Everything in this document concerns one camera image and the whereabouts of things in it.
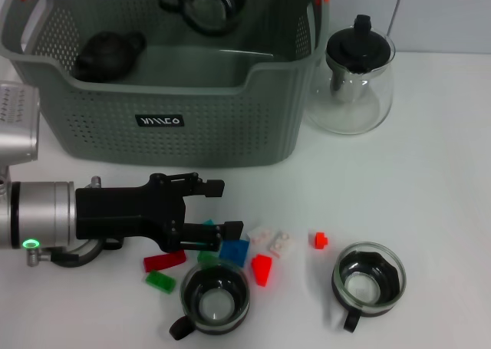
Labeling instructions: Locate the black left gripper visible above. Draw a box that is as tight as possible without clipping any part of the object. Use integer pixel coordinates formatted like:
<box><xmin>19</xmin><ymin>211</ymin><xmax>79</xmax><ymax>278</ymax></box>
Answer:
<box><xmin>74</xmin><ymin>172</ymin><xmax>245</xmax><ymax>253</ymax></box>

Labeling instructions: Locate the glass teacup with black sleeve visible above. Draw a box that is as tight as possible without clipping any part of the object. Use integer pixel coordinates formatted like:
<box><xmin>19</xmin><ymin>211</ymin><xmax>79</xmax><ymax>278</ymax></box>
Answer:
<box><xmin>331</xmin><ymin>242</ymin><xmax>407</xmax><ymax>333</ymax></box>
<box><xmin>168</xmin><ymin>259</ymin><xmax>252</xmax><ymax>341</ymax></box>
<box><xmin>157</xmin><ymin>0</ymin><xmax>259</xmax><ymax>36</ymax></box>

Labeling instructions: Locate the grey-green perforated storage bin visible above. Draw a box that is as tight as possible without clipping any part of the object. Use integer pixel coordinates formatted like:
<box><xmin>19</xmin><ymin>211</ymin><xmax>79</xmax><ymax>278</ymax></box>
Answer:
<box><xmin>0</xmin><ymin>0</ymin><xmax>331</xmax><ymax>169</ymax></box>

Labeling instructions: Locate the small red toy block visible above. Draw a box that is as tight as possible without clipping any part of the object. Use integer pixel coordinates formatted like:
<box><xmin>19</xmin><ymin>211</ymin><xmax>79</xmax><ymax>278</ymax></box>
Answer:
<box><xmin>308</xmin><ymin>231</ymin><xmax>330</xmax><ymax>252</ymax></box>

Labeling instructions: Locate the translucent green toy brick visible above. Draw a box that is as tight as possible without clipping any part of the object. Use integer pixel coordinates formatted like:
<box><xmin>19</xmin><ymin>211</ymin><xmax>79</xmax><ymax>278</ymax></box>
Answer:
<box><xmin>196</xmin><ymin>250</ymin><xmax>222</xmax><ymax>265</ymax></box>

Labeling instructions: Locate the blue square toy plate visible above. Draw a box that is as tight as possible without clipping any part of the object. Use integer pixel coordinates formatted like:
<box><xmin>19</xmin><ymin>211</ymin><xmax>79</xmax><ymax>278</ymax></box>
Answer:
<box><xmin>218</xmin><ymin>239</ymin><xmax>250</xmax><ymax>268</ymax></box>

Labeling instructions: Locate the white toy brick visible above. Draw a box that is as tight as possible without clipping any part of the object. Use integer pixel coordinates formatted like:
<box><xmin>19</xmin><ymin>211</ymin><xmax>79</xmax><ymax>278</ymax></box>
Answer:
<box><xmin>267</xmin><ymin>230</ymin><xmax>297</xmax><ymax>258</ymax></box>
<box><xmin>247</xmin><ymin>226</ymin><xmax>274</xmax><ymax>245</ymax></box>

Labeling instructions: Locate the red flat toy brick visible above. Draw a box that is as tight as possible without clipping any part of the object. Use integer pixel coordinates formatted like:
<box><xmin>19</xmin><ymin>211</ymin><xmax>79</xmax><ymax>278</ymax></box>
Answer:
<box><xmin>142</xmin><ymin>249</ymin><xmax>188</xmax><ymax>273</ymax></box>

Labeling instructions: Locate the red-orange sloped toy brick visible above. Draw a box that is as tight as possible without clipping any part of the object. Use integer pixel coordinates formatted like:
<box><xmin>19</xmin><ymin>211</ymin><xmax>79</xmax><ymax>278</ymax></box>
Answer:
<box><xmin>250</xmin><ymin>253</ymin><xmax>275</xmax><ymax>288</ymax></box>

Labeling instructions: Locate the dark clay teapot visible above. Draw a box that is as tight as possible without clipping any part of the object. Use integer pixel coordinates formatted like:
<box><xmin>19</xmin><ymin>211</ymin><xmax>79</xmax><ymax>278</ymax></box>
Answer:
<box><xmin>72</xmin><ymin>30</ymin><xmax>147</xmax><ymax>84</ymax></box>

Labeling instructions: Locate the glass teapot with black lid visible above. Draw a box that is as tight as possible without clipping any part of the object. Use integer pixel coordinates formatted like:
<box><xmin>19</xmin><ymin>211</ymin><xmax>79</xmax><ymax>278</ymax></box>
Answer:
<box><xmin>305</xmin><ymin>14</ymin><xmax>396</xmax><ymax>137</ymax></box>

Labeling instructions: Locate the left arm grey cable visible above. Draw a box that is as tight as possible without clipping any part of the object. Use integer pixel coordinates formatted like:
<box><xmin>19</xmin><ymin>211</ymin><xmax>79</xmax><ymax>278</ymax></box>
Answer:
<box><xmin>41</xmin><ymin>238</ymin><xmax>124</xmax><ymax>268</ymax></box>

